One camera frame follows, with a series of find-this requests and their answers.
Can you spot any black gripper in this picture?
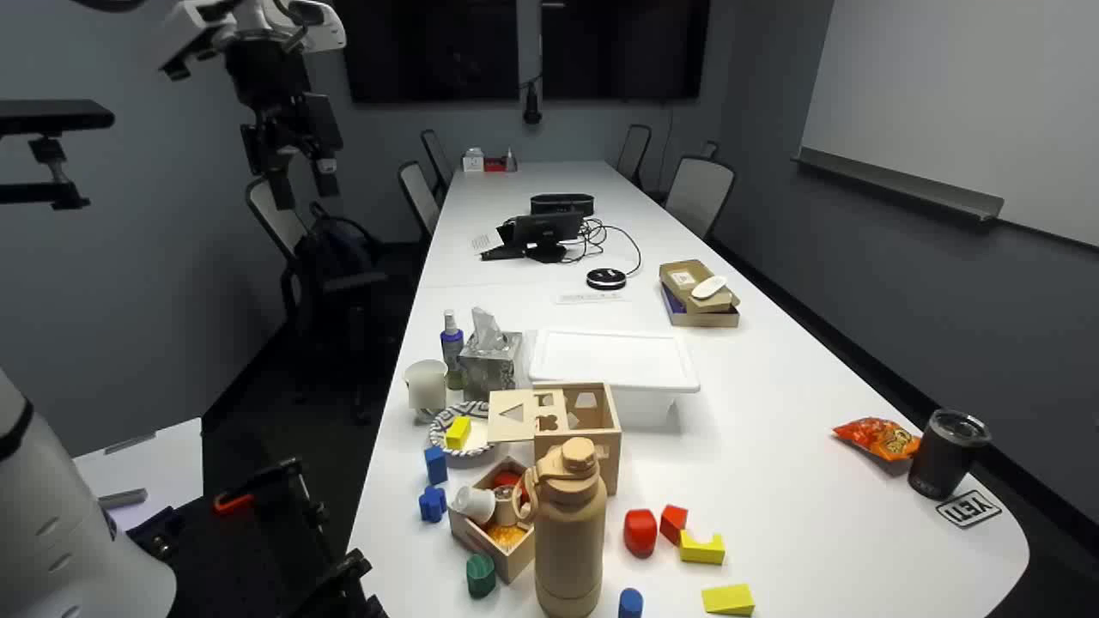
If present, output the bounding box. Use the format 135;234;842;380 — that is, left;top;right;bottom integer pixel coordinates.
223;41;346;211

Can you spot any white tissue square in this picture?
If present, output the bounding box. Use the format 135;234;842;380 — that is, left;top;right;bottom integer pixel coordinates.
462;301;516;361

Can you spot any black rectangular box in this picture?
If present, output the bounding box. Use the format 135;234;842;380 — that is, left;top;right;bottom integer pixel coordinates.
530;193;596;219

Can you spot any grey patterned tissue box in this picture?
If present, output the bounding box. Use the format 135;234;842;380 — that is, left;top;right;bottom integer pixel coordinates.
455;330;524;405

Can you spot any wooden shape sorter box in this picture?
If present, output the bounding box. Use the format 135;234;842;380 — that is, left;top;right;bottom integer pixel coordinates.
484;380;625;496

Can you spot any cardboard box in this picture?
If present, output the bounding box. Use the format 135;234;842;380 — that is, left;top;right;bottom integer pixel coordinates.
655;257;744;330

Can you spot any small open wooden box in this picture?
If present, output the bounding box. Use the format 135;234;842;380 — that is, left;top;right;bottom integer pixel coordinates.
446;454;543;587

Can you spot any grey mesh chair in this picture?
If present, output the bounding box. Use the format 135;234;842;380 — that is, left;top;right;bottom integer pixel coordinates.
243;175;313;262

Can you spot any black office chair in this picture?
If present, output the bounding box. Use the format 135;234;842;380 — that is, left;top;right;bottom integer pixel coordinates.
282;203;394;388

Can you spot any grey conference chair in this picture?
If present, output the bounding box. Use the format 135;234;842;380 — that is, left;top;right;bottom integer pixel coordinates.
614;121;655;182
394;156;446;239
661;155;737;239
416;126;455;193

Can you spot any blue spray bottle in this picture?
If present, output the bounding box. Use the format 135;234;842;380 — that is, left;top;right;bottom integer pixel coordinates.
438;310;469;391

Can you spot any hanging black microphone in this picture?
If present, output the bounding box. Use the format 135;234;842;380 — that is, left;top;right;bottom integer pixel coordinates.
518;0;547;126

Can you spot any patterned paper cup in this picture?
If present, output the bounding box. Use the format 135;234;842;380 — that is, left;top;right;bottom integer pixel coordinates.
401;356;453;424

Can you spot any black orange clamp stand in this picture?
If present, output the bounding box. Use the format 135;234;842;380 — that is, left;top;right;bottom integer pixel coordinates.
130;454;388;618

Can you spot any white wooden piece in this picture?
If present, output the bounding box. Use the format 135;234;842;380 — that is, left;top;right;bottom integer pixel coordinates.
449;484;501;532

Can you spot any white rounded machine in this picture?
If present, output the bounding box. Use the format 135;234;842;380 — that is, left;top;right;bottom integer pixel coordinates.
0;365;180;618

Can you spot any white oval object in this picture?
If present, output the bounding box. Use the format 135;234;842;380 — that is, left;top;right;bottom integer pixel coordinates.
686;273;731;304

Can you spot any green block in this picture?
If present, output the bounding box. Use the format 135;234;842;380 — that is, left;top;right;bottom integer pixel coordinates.
462;554;499;600

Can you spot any tan water bottle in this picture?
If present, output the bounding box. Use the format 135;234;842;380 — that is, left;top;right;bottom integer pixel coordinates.
507;436;611;618

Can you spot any red block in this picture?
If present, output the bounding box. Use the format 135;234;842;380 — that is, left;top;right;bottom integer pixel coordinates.
620;505;660;564
655;500;689;544

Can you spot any yellow notched block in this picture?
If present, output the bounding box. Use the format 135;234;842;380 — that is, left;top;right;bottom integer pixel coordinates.
677;528;729;570

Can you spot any yellow flat block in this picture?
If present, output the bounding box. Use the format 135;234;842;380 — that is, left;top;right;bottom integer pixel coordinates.
700;581;760;618

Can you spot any whiteboard marker tray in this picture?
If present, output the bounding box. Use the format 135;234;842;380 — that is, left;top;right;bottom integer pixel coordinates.
794;143;1005;223

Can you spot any orange snack bag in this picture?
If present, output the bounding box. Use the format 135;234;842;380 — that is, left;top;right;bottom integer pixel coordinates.
831;414;924;478

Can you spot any whiteboard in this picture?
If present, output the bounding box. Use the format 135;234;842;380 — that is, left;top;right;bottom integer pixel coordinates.
799;0;1099;249

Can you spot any black tumbler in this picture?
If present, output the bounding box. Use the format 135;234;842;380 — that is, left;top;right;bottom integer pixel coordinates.
905;405;995;500

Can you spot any black white tag sticker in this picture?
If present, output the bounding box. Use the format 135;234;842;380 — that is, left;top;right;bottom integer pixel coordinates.
935;487;1005;532

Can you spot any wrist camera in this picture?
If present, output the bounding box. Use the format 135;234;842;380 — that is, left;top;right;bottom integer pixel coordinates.
159;19;232;84

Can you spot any black wall screen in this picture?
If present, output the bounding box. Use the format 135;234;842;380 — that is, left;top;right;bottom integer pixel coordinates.
341;0;524;105
538;0;714;103

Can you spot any black camera stand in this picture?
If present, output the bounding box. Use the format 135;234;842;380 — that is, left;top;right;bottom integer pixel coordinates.
0;97;120;211

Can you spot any black cable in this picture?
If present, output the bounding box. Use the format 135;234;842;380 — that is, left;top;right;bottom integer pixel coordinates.
578;216;646;279

